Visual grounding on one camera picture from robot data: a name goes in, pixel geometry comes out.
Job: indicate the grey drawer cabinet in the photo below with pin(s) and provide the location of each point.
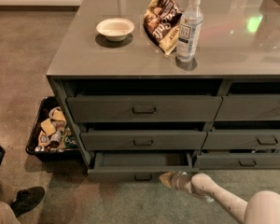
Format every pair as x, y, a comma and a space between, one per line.
238, 54

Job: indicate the black bin of snacks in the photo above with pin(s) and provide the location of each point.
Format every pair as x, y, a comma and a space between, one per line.
51, 138

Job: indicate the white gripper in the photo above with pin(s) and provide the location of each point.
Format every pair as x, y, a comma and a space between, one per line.
179, 181

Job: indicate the brown sea salt snack bag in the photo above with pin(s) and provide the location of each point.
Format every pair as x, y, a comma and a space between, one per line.
161, 22

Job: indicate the clear plastic water bottle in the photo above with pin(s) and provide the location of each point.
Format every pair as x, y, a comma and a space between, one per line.
189, 31

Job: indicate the tan trouser leg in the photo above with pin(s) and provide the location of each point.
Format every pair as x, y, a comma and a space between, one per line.
7, 197

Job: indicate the grey drawer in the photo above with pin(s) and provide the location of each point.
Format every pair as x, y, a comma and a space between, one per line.
142, 140
147, 108
243, 139
137, 166
249, 107
238, 161

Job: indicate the black shoe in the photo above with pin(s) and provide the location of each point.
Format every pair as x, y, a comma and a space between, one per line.
27, 199

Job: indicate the white paper bowl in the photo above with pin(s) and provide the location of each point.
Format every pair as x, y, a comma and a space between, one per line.
115, 29

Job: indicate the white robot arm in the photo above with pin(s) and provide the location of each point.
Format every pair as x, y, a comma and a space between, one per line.
262, 208

